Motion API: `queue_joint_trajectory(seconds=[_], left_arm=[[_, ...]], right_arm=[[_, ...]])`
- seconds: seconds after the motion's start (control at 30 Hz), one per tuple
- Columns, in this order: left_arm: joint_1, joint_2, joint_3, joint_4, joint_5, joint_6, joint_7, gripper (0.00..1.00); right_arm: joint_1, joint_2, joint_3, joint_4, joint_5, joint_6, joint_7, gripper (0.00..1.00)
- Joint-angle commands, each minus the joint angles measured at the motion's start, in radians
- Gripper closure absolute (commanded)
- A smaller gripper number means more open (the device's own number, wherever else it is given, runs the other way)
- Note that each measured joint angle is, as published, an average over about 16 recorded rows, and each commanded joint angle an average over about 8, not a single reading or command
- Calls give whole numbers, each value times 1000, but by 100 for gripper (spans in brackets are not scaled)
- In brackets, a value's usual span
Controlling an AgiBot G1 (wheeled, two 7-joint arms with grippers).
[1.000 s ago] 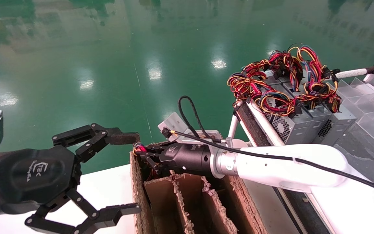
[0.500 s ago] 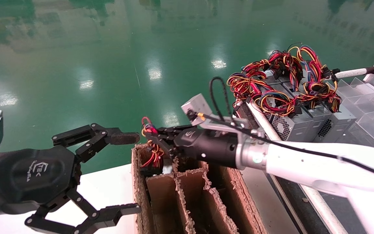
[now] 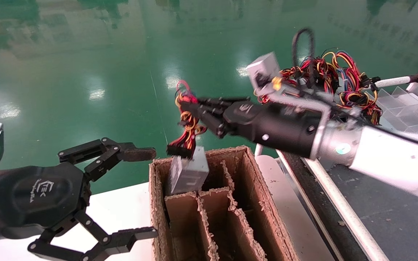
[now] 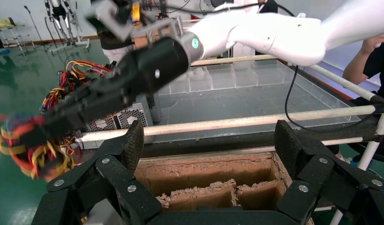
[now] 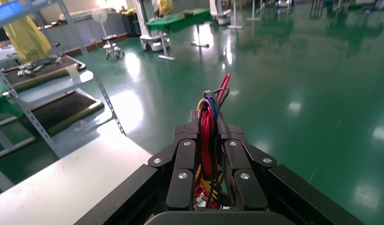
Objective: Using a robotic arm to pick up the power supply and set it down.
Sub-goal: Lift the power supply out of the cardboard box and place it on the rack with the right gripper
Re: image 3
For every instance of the black conveyor belt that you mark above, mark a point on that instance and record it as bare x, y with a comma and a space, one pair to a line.
394, 224

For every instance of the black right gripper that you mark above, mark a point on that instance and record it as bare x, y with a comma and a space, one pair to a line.
278, 127

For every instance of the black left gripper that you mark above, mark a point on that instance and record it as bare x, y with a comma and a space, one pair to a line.
38, 195

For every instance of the white tube leg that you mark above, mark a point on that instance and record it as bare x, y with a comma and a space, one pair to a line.
258, 150

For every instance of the clear plastic divider tray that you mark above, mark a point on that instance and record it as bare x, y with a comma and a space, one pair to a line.
412, 108

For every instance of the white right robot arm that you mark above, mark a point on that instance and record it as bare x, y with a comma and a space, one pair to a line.
394, 159

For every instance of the long white tube rail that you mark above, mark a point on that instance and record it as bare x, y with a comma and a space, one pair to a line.
343, 210

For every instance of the brown cardboard divider box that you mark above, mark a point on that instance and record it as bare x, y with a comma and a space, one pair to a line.
259, 203

